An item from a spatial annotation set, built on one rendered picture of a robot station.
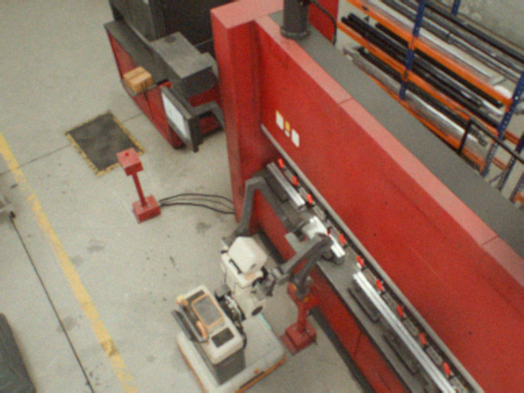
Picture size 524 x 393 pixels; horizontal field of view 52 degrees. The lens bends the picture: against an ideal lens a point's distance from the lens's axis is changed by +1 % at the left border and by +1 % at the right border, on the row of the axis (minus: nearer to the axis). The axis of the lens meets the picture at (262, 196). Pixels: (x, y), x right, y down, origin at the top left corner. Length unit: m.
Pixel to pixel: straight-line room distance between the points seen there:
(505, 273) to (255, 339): 2.37
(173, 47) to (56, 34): 4.35
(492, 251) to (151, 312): 3.19
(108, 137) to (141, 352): 2.67
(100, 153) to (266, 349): 3.05
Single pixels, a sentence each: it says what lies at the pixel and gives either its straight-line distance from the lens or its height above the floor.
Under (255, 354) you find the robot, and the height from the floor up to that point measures 0.28.
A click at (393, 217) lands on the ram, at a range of 2.94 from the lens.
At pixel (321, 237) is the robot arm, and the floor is 1.43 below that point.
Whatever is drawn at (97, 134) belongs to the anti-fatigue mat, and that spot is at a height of 0.01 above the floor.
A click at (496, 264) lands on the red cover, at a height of 2.28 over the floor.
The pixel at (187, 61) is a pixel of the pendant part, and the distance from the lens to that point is 3.87.
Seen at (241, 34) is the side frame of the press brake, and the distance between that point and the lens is 3.59.
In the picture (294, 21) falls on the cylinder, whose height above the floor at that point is 2.41.
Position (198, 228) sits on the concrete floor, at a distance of 5.26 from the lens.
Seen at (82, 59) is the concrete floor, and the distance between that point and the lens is 7.64.
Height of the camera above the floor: 4.20
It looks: 50 degrees down
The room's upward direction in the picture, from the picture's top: 3 degrees counter-clockwise
